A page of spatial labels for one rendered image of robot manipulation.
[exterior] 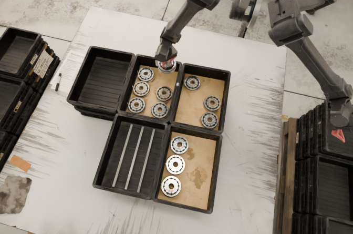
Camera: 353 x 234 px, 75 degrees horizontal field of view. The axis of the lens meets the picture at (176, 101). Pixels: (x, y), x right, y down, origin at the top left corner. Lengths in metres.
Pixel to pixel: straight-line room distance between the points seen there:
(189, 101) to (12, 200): 1.15
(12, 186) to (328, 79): 1.67
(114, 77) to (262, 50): 1.11
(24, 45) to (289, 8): 2.10
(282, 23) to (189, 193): 0.92
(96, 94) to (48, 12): 1.98
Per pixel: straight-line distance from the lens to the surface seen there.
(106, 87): 1.51
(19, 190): 1.67
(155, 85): 1.47
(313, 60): 0.90
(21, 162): 1.71
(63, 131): 1.64
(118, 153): 1.36
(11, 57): 2.39
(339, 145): 2.07
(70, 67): 1.83
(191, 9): 0.80
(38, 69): 2.31
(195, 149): 1.33
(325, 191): 2.06
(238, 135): 1.54
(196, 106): 1.41
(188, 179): 1.31
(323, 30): 3.32
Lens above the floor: 2.13
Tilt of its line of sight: 67 degrees down
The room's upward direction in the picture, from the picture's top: 2 degrees clockwise
